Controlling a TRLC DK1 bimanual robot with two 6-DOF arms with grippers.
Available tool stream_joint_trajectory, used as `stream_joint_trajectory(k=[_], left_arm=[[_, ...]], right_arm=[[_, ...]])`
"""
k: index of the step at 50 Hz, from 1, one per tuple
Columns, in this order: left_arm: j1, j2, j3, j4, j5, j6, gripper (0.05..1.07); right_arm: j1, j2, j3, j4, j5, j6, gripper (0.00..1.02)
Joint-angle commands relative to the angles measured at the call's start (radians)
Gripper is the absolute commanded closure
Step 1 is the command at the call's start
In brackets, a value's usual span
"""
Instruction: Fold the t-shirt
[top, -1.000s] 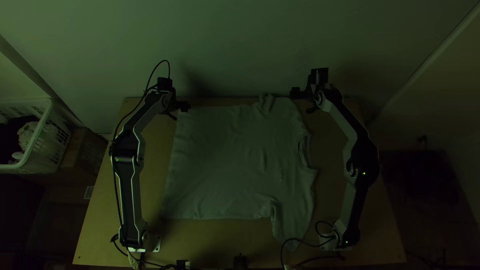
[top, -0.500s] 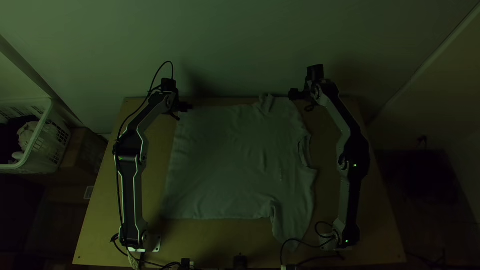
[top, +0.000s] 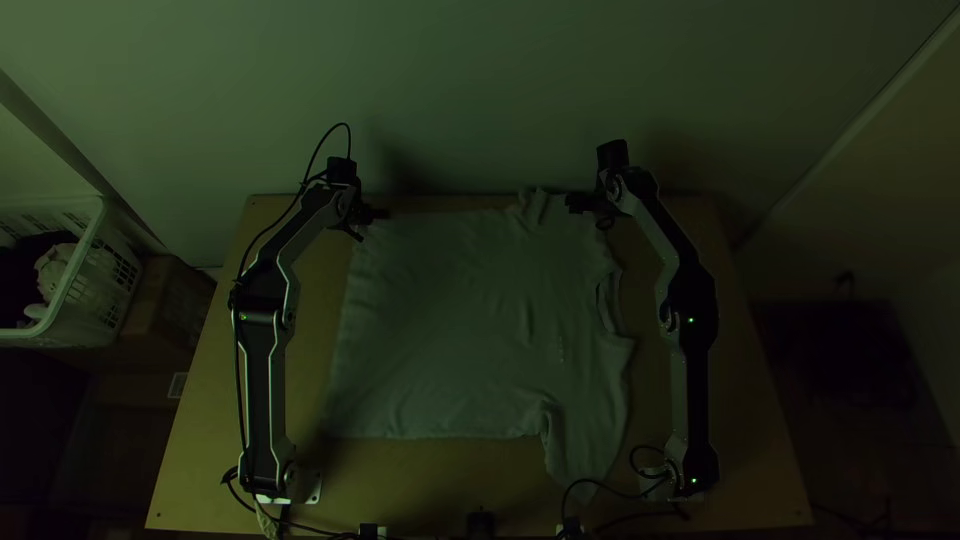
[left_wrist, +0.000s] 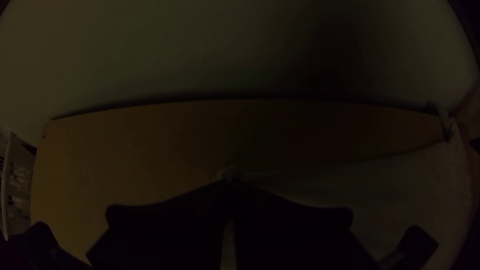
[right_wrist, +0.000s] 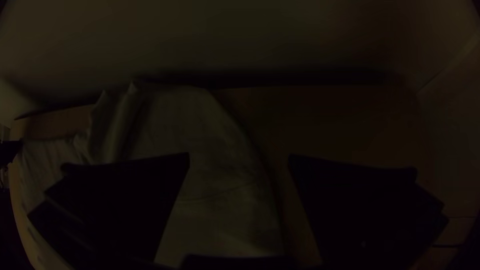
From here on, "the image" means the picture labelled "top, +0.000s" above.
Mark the white laundry basket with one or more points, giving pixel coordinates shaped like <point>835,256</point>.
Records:
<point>90,289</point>

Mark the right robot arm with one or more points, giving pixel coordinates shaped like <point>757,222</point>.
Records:
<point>688,330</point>

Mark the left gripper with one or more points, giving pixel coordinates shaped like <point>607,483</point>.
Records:
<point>362,214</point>

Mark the heap of clothes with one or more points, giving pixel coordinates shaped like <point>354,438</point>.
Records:
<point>37,274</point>

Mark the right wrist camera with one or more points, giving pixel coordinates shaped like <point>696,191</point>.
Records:
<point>612,155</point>

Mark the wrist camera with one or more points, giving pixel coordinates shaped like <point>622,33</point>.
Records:
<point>341,169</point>
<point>612,155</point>

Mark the white t-shirt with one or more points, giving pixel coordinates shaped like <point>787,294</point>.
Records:
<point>480,315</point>

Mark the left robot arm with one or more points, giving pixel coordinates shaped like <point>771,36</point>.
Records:
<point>264,352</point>

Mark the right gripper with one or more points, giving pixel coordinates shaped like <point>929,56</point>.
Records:
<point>592,201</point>

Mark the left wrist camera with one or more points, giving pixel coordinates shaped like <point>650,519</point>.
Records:
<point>341,169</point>

